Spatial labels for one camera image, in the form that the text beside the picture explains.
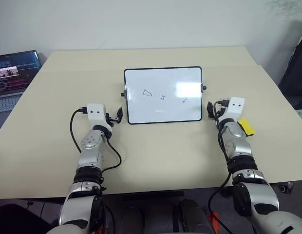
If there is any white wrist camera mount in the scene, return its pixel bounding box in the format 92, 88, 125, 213
226, 97, 246, 120
86, 103, 108, 128

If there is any open silver laptop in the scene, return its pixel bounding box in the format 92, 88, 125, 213
0, 50, 42, 114

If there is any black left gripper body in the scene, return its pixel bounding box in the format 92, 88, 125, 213
105, 113, 118, 127

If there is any yellow eraser block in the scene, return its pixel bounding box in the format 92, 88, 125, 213
237, 118, 257, 136

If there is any black caster wheel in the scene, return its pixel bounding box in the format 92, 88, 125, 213
279, 182, 293, 195

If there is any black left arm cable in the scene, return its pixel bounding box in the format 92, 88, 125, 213
70, 106, 122, 173

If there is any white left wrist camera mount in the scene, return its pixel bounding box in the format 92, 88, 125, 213
86, 103, 108, 128

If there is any red plastic part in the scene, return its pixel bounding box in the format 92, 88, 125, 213
206, 211, 220, 234

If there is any black-framed small whiteboard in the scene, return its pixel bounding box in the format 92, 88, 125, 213
119, 65, 207, 125

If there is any black fabric object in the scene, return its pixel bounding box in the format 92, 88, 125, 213
277, 20, 302, 110

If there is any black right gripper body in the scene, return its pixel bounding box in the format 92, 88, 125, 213
216, 107, 227, 120

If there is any large dark rounded shape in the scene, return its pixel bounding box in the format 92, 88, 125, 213
178, 198, 210, 234

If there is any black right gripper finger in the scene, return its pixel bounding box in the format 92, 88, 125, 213
207, 101, 215, 119

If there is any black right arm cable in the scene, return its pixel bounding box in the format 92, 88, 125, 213
207, 98, 233, 234

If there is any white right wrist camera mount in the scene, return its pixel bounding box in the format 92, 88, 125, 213
226, 97, 246, 120

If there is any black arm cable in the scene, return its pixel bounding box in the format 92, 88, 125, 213
70, 106, 122, 173
207, 98, 233, 234

